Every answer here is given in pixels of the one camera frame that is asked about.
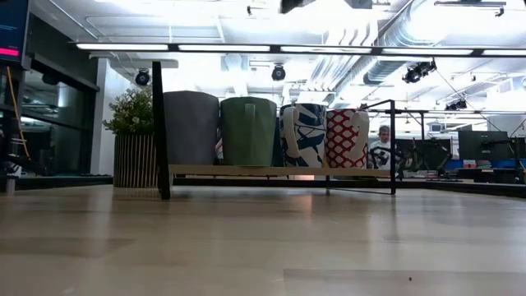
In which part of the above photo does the green faceted mug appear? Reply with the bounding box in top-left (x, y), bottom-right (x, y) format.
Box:
top-left (219, 96), bottom-right (279, 168)

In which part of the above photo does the navy patterned white mug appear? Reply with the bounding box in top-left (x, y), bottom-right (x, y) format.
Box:
top-left (279, 102), bottom-right (329, 169)

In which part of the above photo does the grey mug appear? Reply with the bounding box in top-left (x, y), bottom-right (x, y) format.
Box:
top-left (163, 90), bottom-right (221, 167)

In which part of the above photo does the red lattice white mug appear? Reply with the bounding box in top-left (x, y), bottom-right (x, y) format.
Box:
top-left (325, 108), bottom-right (371, 169)

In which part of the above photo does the black overhead light bar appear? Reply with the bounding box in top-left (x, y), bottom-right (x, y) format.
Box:
top-left (75, 40), bottom-right (526, 58)

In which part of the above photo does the person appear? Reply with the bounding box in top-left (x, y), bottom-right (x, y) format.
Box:
top-left (367, 124), bottom-right (395, 171)

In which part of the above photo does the potted green plant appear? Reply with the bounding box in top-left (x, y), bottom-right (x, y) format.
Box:
top-left (102, 85), bottom-right (161, 190)

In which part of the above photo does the black ceiling spotlight cluster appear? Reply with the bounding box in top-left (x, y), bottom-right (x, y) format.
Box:
top-left (402, 60), bottom-right (438, 85)

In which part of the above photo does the black background monitor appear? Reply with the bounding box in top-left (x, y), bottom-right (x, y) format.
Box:
top-left (458, 130), bottom-right (510, 162)

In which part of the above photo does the computer monitor with pink bar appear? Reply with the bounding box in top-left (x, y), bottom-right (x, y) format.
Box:
top-left (0, 0), bottom-right (30, 69)

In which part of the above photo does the wooden shelf with black frame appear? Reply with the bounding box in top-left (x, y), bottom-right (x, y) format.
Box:
top-left (150, 60), bottom-right (398, 201)

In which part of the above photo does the yellow cable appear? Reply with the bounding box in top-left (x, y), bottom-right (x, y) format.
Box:
top-left (5, 65), bottom-right (33, 162)

